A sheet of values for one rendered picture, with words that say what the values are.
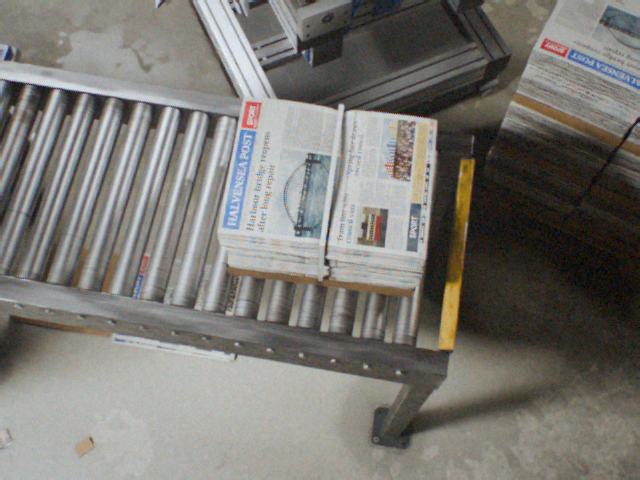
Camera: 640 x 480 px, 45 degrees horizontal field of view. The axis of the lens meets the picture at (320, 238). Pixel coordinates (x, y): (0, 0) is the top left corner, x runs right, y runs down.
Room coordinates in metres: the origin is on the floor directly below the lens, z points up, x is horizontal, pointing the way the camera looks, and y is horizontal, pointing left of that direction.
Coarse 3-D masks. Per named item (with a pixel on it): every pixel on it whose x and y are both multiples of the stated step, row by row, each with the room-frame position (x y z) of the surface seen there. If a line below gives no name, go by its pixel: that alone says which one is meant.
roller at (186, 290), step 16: (224, 128) 0.88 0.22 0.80; (224, 144) 0.84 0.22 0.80; (208, 160) 0.80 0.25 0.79; (224, 160) 0.80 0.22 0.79; (208, 176) 0.76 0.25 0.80; (224, 176) 0.76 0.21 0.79; (208, 192) 0.72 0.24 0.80; (208, 208) 0.68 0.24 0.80; (192, 224) 0.65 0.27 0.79; (208, 224) 0.65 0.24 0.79; (192, 240) 0.61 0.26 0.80; (208, 240) 0.61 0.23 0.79; (192, 256) 0.57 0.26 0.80; (192, 272) 0.54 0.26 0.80; (176, 288) 0.50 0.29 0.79; (192, 288) 0.50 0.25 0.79; (176, 304) 0.47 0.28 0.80; (192, 304) 0.47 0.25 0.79
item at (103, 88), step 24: (0, 72) 0.99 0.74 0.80; (24, 72) 1.00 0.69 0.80; (48, 72) 1.00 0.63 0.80; (72, 72) 1.00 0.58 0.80; (48, 96) 0.96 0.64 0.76; (72, 96) 0.96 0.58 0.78; (96, 96) 0.95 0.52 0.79; (120, 96) 0.95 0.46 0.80; (144, 96) 0.95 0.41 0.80; (168, 96) 0.95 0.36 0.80; (192, 96) 0.95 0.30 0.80; (216, 96) 0.96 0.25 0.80; (216, 120) 0.91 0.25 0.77; (456, 144) 0.86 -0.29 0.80; (456, 168) 0.84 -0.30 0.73
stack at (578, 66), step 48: (576, 0) 1.25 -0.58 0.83; (624, 0) 1.26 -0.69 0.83; (576, 48) 1.11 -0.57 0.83; (624, 48) 1.12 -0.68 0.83; (528, 96) 1.10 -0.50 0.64; (576, 96) 1.05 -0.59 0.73; (624, 96) 1.01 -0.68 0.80; (528, 144) 1.07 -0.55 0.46; (576, 144) 1.03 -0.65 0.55; (480, 192) 1.10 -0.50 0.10; (528, 192) 1.05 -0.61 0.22; (576, 192) 1.00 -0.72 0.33; (624, 192) 0.96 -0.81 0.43; (624, 240) 0.91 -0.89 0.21
